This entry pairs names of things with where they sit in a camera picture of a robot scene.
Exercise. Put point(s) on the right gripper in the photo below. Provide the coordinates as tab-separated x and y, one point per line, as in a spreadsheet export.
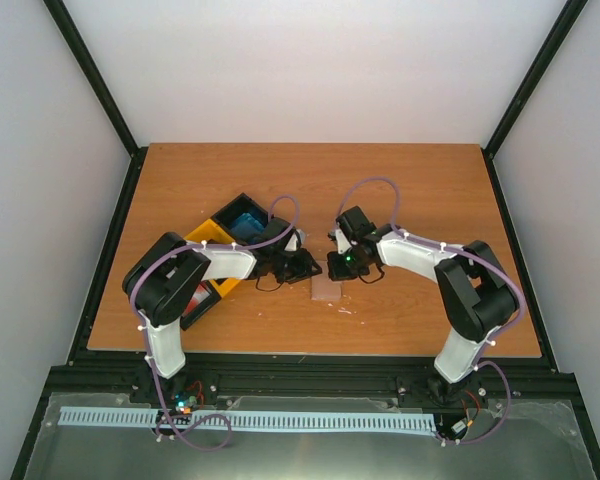
337	274

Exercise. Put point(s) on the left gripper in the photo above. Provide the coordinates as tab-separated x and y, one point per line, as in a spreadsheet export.
304	270

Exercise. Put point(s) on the pink leather card holder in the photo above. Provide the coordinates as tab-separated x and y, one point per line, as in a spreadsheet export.
323	288

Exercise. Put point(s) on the three-compartment card bin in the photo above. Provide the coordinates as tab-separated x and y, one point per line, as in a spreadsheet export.
219	239

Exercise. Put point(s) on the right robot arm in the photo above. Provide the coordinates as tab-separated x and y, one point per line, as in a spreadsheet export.
479	299

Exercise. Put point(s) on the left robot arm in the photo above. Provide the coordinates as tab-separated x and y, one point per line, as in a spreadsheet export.
161	285

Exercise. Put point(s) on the red and white card stack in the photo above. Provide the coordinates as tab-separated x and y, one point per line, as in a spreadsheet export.
202	300

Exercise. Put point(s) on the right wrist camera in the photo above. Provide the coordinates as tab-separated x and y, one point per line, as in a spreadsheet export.
342	244

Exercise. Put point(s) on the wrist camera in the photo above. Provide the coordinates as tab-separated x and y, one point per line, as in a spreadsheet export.
296	241
342	244

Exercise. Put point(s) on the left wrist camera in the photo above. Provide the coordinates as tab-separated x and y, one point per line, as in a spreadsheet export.
296	241

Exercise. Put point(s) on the black aluminium rail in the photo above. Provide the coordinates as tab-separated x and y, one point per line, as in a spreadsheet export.
405	382

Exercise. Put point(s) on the light blue cable duct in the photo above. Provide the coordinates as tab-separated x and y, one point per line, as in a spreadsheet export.
260	421

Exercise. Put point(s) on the right black frame post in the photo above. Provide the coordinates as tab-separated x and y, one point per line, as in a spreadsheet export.
551	45

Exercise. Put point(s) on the black frame post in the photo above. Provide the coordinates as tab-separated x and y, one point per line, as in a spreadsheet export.
72	37
551	45

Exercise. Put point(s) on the left black frame post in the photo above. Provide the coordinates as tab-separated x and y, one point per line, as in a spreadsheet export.
72	37

